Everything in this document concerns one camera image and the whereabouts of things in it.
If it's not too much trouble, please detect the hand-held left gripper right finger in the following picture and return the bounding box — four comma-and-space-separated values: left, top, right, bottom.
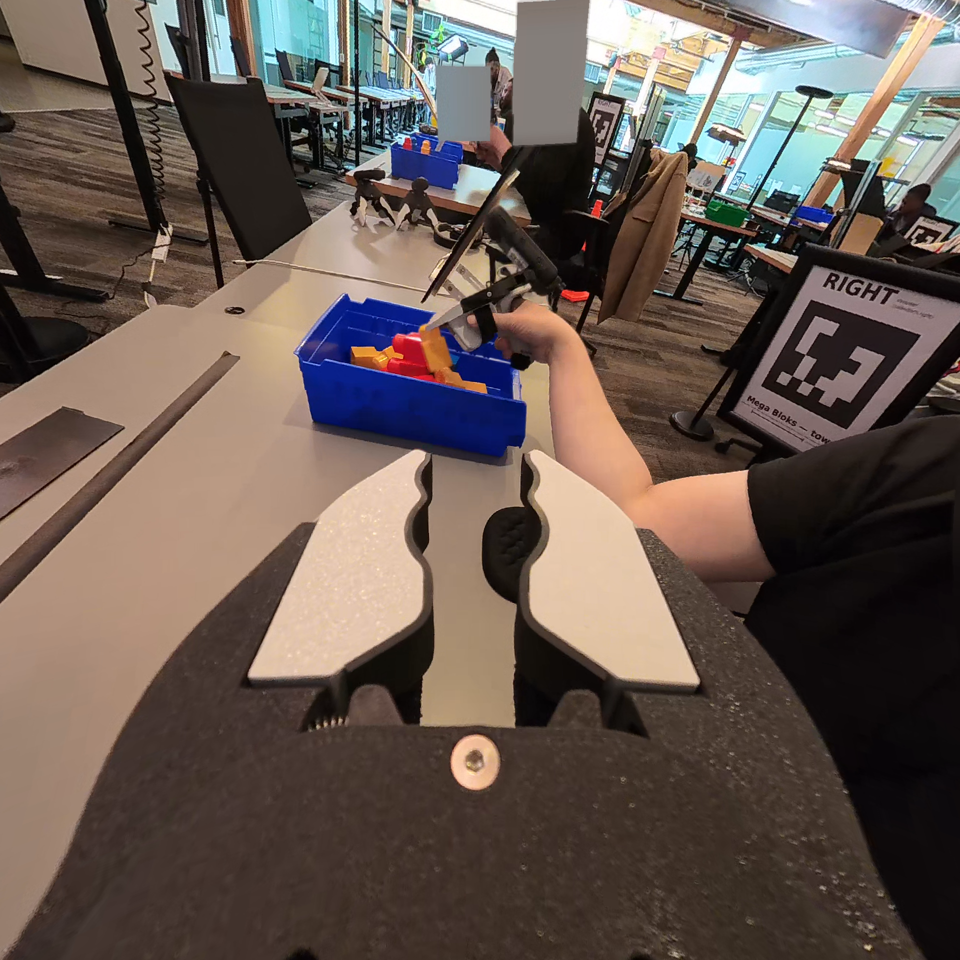
513, 450, 702, 725

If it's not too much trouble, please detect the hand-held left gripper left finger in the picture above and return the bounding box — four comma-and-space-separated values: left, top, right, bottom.
247, 450, 436, 725

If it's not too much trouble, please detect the pile of mega blocks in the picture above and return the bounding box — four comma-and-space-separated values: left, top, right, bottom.
348, 330, 490, 395

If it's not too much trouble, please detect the person's right forearm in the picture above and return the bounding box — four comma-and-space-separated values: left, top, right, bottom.
547, 352, 774, 582

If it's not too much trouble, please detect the person's right hand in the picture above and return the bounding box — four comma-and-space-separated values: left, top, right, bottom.
491, 302, 588, 370

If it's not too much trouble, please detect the white board stand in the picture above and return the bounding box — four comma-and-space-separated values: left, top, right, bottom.
442, 262, 496, 301

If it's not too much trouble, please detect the black tilted board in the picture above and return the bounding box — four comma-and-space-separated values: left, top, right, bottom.
420, 168, 522, 305

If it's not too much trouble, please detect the black office chair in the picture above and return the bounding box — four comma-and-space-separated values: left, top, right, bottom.
555, 210, 612, 354

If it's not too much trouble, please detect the black mesh armrest pad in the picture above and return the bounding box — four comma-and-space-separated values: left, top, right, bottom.
481, 506, 543, 601

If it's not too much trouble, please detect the spare gripper with grey fingers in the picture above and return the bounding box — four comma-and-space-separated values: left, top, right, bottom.
396, 177, 444, 231
351, 168, 397, 226

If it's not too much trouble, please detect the small framed marker sign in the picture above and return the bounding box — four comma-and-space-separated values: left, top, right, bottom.
585, 91, 627, 166

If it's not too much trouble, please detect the black round-base floor stand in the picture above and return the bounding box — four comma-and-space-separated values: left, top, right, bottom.
669, 360, 740, 442

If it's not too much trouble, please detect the wooden work table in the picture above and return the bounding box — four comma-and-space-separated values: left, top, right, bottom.
671, 210, 759, 305

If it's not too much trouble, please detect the black display panel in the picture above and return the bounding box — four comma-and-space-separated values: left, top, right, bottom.
165, 71, 314, 290

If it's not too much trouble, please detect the white power adapter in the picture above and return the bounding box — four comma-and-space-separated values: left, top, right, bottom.
142, 223, 174, 305

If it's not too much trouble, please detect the black flat plate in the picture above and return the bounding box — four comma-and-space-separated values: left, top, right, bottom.
0, 407, 125, 520

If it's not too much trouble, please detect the black floor lamp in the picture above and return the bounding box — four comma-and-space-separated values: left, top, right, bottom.
746, 84, 835, 215

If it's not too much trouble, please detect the white cable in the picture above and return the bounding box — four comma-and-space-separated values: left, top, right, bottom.
232, 258, 436, 294

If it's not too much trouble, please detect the grey desk rail strip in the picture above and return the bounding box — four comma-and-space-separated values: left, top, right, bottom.
0, 352, 241, 601

